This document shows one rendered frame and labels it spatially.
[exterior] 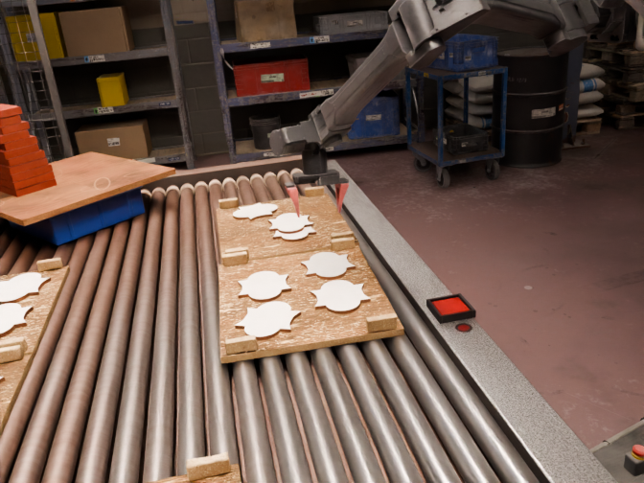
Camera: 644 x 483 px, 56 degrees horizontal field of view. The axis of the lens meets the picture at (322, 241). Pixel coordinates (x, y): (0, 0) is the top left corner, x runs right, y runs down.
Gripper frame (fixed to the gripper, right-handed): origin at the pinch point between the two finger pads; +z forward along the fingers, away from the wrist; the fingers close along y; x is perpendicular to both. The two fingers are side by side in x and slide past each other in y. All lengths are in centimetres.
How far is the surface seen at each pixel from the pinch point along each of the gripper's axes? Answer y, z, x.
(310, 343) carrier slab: -9.2, 17.6, -33.8
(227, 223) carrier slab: -20.9, 7.8, 34.2
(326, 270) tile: -0.6, 12.4, -7.2
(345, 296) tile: 0.7, 14.3, -20.5
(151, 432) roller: -38, 22, -48
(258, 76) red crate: 26, -37, 415
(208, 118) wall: -20, -1, 489
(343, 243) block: 6.2, 9.7, 4.0
